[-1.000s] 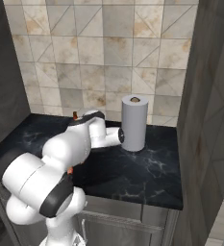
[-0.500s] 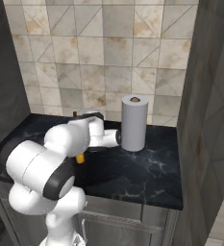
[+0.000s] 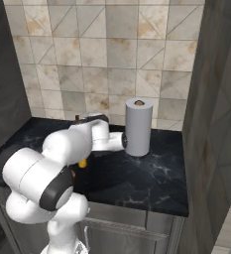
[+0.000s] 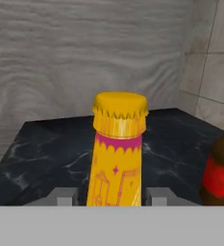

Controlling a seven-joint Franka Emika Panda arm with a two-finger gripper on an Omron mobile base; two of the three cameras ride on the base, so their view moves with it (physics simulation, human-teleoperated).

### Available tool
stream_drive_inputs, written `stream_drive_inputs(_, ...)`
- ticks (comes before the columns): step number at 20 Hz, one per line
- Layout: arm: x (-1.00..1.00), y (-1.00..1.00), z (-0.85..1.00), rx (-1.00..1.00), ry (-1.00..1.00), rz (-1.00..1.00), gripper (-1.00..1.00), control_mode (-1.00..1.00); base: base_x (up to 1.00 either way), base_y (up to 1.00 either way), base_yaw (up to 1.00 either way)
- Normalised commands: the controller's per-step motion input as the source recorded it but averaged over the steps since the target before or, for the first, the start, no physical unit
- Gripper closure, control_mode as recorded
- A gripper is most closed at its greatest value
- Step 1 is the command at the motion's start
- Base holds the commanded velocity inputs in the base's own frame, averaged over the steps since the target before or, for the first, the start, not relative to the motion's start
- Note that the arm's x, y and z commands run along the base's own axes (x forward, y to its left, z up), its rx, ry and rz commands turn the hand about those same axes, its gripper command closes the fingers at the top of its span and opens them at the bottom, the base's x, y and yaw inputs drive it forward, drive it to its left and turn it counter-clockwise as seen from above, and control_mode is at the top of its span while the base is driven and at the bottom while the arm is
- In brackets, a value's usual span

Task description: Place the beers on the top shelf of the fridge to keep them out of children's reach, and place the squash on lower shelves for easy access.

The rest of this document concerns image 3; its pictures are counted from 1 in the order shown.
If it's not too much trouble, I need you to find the tall grey cabinet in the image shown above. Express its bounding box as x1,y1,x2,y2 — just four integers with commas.
177,0,231,254

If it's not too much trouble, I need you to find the grey cupboard door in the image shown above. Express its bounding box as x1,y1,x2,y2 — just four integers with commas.
78,220,171,254

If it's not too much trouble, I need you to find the grey paper towel roll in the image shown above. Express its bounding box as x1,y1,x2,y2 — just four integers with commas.
124,97,155,158

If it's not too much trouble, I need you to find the dark grey fridge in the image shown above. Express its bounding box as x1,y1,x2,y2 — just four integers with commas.
0,0,33,161

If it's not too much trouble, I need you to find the narrow grey drawer front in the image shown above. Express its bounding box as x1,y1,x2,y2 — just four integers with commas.
146,210,176,236

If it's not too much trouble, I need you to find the grey bar handle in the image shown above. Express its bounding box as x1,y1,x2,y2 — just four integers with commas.
81,217,171,242

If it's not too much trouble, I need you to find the yellow squash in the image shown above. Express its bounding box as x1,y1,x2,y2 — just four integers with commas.
77,158,88,169

